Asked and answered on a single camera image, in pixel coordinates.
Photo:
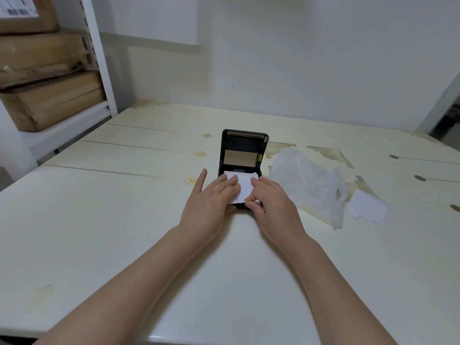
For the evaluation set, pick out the cardboard box with white label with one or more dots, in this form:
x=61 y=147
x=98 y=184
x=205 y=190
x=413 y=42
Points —
x=27 y=16

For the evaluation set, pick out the person's right hand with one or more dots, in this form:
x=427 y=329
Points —
x=276 y=211

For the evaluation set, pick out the translucent plastic bag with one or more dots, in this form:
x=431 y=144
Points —
x=309 y=186

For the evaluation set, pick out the torn flat cardboard box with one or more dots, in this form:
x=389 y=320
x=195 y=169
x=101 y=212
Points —
x=39 y=55

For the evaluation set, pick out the person's left hand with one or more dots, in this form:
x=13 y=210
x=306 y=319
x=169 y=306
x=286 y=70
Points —
x=206 y=208

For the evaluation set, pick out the person's right thumb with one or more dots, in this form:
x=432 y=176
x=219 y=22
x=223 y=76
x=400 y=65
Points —
x=253 y=207

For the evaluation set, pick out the white paper card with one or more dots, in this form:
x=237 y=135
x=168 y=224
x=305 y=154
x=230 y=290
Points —
x=368 y=207

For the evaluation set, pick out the person's left forearm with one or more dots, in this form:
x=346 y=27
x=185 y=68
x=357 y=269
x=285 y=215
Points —
x=118 y=291

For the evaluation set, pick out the person's right forearm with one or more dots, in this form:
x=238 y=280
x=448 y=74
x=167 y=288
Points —
x=334 y=291

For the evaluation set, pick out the long plain cardboard box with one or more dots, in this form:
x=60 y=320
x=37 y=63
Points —
x=54 y=100

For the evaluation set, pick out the white label paper stack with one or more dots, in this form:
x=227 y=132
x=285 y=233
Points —
x=245 y=185

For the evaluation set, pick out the black portable label printer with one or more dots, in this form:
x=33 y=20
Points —
x=242 y=149

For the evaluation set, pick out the white metal shelf rack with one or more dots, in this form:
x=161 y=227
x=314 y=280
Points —
x=102 y=68

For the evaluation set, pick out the person's left thumb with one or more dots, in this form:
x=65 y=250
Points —
x=200 y=181

